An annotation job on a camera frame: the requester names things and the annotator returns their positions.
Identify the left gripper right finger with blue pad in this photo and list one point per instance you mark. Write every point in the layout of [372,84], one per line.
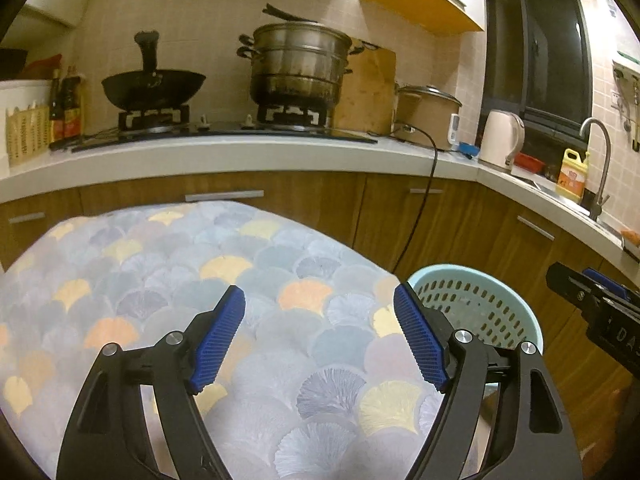
[531,436]

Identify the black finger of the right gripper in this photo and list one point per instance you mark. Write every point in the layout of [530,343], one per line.
[592,292]

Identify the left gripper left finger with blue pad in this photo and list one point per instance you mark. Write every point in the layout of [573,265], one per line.
[107,437]

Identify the dark kitchen window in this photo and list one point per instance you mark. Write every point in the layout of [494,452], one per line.
[538,66]

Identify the yellow detergent bottle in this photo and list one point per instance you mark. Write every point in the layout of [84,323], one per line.
[573,174]

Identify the light blue plastic basket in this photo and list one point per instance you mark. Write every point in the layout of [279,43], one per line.
[442,299]

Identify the red small dish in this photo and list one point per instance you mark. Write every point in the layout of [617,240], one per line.
[529,163]

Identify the wooden base cabinets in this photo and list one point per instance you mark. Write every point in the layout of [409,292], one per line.
[487,221]

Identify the white electric kettle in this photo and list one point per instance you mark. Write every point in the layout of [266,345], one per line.
[503,138]

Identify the beige rice cooker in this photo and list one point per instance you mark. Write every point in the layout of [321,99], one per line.
[427,109]

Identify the patterned scallop tablecloth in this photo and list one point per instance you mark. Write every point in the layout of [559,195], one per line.
[318,383]

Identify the wooden cutting board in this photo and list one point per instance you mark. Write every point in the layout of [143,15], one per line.
[368,92]

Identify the black gas stove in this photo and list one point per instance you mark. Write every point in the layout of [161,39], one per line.
[174,123]

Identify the cream utensil basket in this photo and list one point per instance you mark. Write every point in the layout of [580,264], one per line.
[27,134]

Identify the dark sauce bottle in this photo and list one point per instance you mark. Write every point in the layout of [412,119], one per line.
[65,106]

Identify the steel steamer pot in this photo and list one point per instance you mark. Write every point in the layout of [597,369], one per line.
[298,64]

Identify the black wok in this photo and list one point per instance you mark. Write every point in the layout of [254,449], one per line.
[151,88]

